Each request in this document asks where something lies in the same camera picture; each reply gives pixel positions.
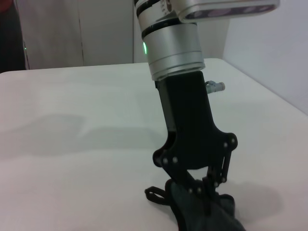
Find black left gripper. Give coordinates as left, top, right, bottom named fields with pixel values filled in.
left=152, top=71, right=239, bottom=201

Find dark rag with loop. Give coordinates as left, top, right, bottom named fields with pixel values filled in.
left=144, top=180, right=246, bottom=231

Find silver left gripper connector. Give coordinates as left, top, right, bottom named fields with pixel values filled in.
left=205, top=80, right=226, bottom=94

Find dark red background object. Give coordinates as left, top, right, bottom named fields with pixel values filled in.
left=0, top=0, right=29, bottom=73

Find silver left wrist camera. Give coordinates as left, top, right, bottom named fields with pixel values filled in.
left=167, top=0, right=281, bottom=24

